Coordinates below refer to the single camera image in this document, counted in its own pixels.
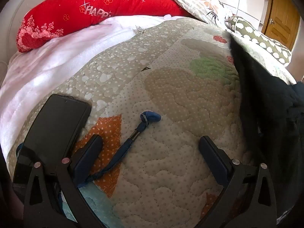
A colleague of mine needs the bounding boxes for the red patterned pillow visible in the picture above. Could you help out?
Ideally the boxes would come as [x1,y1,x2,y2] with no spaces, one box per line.
[16,0,192,53]

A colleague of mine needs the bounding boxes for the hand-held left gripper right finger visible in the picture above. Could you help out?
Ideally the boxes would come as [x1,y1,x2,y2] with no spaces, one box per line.
[199,135,277,228]

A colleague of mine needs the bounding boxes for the black smartphone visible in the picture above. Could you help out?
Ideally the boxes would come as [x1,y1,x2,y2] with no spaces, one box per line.
[12,94,93,196]

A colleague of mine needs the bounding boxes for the black pants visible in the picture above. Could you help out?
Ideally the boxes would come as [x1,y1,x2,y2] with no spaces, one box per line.
[228,35,304,220]

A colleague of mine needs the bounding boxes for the pale rounded headboard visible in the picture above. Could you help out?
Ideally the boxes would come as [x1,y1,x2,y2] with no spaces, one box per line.
[0,0,79,61]

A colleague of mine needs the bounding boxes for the green bolster with white print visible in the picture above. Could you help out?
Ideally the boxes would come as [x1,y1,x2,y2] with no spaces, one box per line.
[225,15,292,67]

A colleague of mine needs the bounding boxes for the wooden door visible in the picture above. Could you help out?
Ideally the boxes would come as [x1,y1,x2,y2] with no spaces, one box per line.
[261,0,301,51]

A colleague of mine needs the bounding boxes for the white floral pillow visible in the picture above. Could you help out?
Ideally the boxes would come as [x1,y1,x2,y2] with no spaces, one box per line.
[151,0,236,26]

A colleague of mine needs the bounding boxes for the quilted heart-print bedspread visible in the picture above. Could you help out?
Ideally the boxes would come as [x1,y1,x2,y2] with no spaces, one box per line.
[7,17,297,228]

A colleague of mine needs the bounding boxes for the blue lanyard strap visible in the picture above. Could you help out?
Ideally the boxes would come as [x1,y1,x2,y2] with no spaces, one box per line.
[78,110,162,188]

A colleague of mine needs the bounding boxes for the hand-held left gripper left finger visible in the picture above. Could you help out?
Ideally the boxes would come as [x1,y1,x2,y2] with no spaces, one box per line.
[23,134,104,228]

